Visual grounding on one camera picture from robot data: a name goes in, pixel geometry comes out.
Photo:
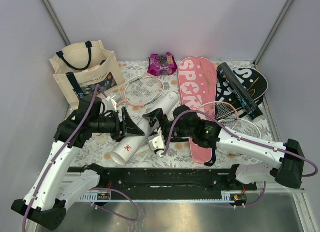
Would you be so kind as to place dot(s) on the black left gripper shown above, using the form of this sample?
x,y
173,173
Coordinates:
x,y
128,127

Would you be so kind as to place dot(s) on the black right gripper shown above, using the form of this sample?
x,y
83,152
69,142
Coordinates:
x,y
153,117

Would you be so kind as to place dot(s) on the white shuttlecock tube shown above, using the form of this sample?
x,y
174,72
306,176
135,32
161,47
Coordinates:
x,y
127,148

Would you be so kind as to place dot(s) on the black shuttlecock tube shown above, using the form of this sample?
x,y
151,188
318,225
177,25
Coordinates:
x,y
238,89

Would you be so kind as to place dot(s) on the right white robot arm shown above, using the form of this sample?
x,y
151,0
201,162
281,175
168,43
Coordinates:
x,y
278,161

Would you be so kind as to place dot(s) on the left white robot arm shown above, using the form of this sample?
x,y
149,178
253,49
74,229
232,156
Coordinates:
x,y
46,204

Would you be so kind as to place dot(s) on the floral patterned table mat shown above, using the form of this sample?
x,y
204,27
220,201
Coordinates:
x,y
208,93

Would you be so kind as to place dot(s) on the purple snack packet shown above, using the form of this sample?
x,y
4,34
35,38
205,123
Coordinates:
x,y
162,64

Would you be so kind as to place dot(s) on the pink racket cover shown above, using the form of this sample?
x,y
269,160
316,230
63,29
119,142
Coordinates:
x,y
197,79

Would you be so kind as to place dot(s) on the pink white racket right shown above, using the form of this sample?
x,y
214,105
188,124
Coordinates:
x,y
221,111

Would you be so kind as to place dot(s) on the beige canvas tote bag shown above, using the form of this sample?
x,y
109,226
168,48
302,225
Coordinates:
x,y
80,67

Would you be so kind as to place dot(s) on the black racket cover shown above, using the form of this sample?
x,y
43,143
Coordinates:
x,y
252,80

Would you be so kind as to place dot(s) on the pink frame badminton racket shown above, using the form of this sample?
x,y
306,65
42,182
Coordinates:
x,y
140,91

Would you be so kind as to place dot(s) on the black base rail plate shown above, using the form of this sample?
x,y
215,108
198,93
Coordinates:
x,y
145,181

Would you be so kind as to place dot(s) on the white frame racket black handle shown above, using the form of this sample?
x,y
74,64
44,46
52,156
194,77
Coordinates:
x,y
242,126

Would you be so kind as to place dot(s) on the white cable duct strip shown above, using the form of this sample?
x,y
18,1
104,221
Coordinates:
x,y
216,197

